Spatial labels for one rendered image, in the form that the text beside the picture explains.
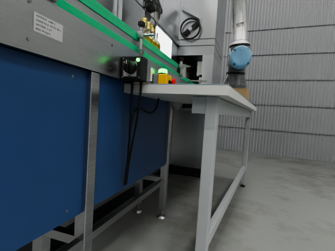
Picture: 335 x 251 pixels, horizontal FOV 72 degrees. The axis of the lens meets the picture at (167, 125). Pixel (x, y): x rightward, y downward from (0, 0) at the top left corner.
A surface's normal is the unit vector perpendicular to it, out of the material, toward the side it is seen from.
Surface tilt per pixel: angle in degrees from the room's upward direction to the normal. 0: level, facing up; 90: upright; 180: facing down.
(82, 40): 90
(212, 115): 90
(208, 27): 90
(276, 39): 90
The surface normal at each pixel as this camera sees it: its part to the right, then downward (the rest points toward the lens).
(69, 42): 0.94, 0.08
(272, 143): -0.40, 0.03
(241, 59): -0.16, 0.23
